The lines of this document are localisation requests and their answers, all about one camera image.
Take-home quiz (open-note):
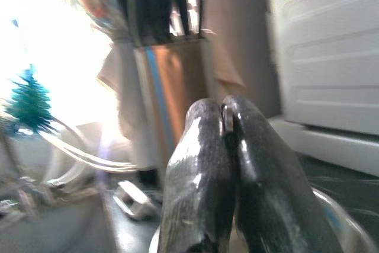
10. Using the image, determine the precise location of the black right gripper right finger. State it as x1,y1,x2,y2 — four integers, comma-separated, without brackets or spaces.
221,95,344,253

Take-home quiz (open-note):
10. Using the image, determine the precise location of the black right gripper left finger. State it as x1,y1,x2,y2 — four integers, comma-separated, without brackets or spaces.
156,98,237,253

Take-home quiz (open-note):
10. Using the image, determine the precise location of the small white clip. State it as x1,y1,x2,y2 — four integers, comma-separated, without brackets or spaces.
113,180,158,221

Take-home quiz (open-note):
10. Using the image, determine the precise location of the steel knife block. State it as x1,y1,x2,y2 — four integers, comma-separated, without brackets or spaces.
130,36,220,187

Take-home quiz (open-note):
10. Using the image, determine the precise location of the white appliance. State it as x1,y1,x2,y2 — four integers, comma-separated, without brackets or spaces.
266,0,379,178

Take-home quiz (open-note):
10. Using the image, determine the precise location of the beige hanging cloth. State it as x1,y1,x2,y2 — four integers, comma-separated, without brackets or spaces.
204,0,246,88

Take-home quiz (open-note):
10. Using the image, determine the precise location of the stainless steel sink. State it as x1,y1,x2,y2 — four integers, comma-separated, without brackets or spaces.
0,193,119,253

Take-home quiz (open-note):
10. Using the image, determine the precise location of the blue bottle brush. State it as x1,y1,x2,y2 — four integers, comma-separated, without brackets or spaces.
4,65,59,134

